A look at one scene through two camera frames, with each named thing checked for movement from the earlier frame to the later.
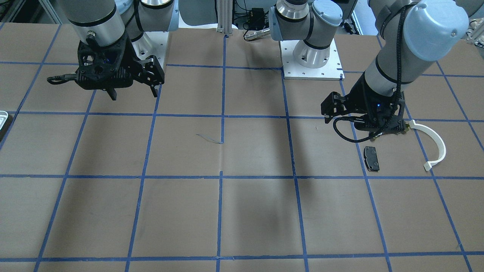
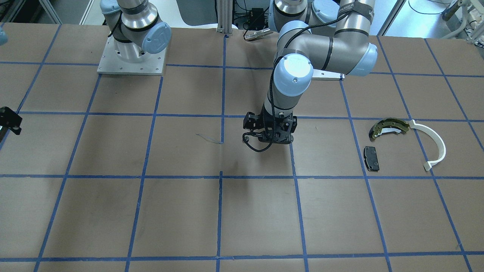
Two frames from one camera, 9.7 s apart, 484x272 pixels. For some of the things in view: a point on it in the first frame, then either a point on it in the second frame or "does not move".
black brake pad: x=371 y=158 does not move
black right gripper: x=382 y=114 -> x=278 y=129
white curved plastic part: x=413 y=124 does not move
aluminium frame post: x=224 y=16 does not move
